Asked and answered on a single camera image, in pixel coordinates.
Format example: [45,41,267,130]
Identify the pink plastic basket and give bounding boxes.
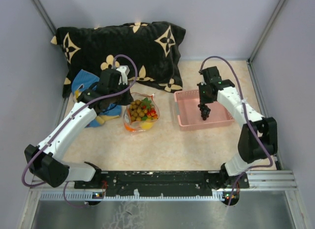
[174,90,235,131]

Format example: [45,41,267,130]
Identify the dark blue grapes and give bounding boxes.
[198,103,211,121]

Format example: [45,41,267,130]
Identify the blue Pikachu cloth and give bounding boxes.
[70,69,122,128]

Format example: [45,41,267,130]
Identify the brown longan bunch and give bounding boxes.
[128,99,144,122]

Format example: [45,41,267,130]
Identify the yellow lemon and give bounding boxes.
[140,121,155,131]

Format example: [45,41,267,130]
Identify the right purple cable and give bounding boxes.
[198,56,274,206]

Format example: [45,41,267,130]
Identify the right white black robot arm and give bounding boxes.
[197,66,278,189]

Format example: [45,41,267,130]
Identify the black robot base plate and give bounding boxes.
[74,170,237,197]

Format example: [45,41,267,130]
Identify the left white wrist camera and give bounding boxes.
[116,65,130,85]

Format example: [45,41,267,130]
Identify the red strawberries with leaves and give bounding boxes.
[140,98,158,121]

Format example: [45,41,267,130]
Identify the orange persimmon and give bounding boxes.
[124,125,141,132]

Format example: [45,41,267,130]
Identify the aluminium frame rail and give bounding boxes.
[30,170,297,205]

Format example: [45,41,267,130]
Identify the black floral plush pillow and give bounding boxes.
[51,21,186,97]

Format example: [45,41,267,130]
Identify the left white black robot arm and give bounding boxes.
[24,65,132,188]

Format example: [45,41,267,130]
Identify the clear orange zip top bag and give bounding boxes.
[123,92,160,132]

